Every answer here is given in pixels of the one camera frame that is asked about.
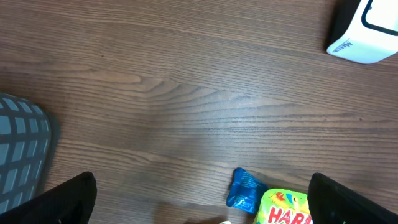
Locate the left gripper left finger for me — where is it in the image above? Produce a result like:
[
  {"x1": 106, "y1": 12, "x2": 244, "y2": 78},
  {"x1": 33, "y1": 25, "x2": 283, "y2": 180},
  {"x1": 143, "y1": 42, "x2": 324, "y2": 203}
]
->
[{"x1": 1, "y1": 172, "x2": 97, "y2": 224}]

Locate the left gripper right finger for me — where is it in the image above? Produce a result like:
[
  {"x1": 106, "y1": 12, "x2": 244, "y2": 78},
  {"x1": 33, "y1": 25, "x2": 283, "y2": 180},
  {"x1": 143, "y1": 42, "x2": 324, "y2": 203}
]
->
[{"x1": 308, "y1": 173, "x2": 397, "y2": 224}]

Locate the green Haribo candy bag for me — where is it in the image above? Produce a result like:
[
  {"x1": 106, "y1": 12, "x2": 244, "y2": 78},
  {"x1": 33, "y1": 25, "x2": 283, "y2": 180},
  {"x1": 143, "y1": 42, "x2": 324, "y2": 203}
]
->
[{"x1": 253, "y1": 189, "x2": 313, "y2": 224}]

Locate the blue snack wrapper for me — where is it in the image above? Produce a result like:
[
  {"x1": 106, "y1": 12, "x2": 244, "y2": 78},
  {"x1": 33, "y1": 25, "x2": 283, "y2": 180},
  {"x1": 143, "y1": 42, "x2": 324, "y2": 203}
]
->
[{"x1": 226, "y1": 167, "x2": 269, "y2": 214}]

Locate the white barcode scanner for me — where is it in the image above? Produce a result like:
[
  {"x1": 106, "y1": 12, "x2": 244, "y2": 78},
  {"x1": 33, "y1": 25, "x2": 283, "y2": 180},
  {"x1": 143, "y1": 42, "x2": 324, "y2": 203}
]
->
[{"x1": 326, "y1": 0, "x2": 397, "y2": 64}]

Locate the grey plastic shopping basket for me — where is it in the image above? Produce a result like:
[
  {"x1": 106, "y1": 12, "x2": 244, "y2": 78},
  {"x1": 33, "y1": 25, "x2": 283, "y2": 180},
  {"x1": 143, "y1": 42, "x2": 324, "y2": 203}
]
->
[{"x1": 1, "y1": 93, "x2": 60, "y2": 213}]

